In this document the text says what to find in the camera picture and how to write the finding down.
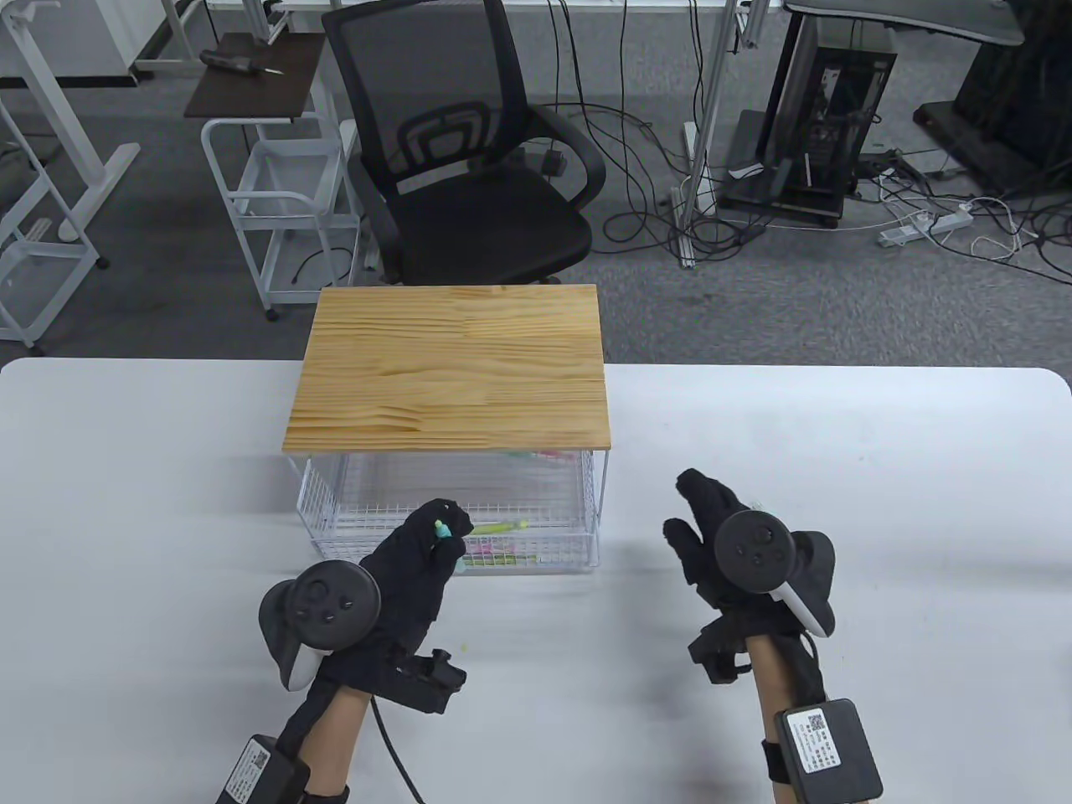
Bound wooden top wire rack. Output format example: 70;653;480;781
283;283;613;527

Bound black handled screwdriver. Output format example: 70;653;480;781
198;49;286;78

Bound black machine base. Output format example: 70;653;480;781
913;23;1072;199

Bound white wire basket drawer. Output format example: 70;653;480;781
295;452;602;577

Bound person's left hand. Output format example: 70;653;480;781
318;500;476;715

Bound person's left forearm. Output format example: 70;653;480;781
281;683;374;792

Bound black tracking controller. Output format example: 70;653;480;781
258;563;383;692
714;511;836;642

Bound black floor cables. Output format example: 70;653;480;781
536;0;776;256
854;149;1072;286

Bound person's right forearm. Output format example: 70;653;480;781
750;632;826;784

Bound aluminium profile post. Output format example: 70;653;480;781
674;0;755;271

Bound black computer tower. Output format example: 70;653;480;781
758;46;899;220

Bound grey standing desk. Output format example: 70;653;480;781
720;0;1027;231

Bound person's right hand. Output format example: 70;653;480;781
664;469;836;684

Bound black mesh office chair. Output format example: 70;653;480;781
321;0;608;286

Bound dark brown side table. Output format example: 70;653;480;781
183;32;329;120

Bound white power strip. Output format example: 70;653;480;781
877;209;976;249

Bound black glove cable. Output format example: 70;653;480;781
371;699;425;804

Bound white desk leg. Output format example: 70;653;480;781
0;0;142;245

